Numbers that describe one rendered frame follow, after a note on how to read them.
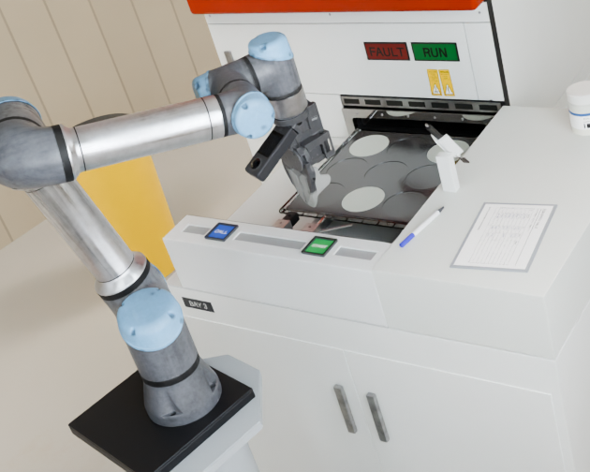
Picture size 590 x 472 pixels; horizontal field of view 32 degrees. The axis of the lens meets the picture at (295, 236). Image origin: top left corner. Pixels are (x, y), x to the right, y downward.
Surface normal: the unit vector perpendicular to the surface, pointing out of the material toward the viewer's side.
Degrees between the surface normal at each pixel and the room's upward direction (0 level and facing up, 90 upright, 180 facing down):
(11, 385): 0
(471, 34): 90
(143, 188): 93
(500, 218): 0
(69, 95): 90
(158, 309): 8
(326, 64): 90
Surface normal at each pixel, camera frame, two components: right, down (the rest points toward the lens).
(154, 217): 0.74, 0.23
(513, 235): -0.27, -0.80
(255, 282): -0.53, 0.58
